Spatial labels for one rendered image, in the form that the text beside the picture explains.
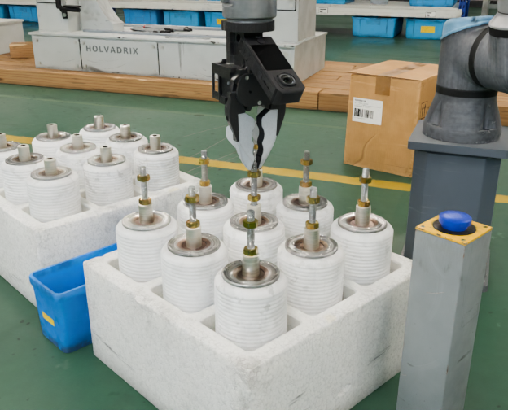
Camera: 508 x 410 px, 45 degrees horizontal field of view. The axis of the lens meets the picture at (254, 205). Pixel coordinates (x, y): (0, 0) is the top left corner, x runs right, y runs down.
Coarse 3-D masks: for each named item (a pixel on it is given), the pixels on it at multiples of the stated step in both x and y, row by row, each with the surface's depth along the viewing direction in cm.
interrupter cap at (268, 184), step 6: (240, 180) 112; (246, 180) 112; (264, 180) 112; (270, 180) 112; (240, 186) 109; (246, 186) 109; (264, 186) 110; (270, 186) 109; (276, 186) 109; (258, 192) 107
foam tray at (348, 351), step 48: (96, 288) 97; (144, 288) 90; (384, 288) 90; (96, 336) 102; (144, 336) 89; (192, 336) 79; (288, 336) 79; (336, 336) 84; (384, 336) 94; (144, 384) 93; (192, 384) 83; (240, 384) 74; (288, 384) 79; (336, 384) 87
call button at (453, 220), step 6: (444, 216) 77; (450, 216) 77; (456, 216) 77; (462, 216) 77; (468, 216) 77; (444, 222) 77; (450, 222) 76; (456, 222) 76; (462, 222) 76; (468, 222) 76; (444, 228) 77; (450, 228) 77; (456, 228) 76; (462, 228) 76
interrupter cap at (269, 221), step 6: (234, 216) 96; (240, 216) 96; (246, 216) 97; (264, 216) 97; (270, 216) 96; (234, 222) 94; (240, 222) 95; (264, 222) 95; (270, 222) 94; (276, 222) 94; (234, 228) 93; (240, 228) 92; (258, 228) 92; (264, 228) 92; (270, 228) 92
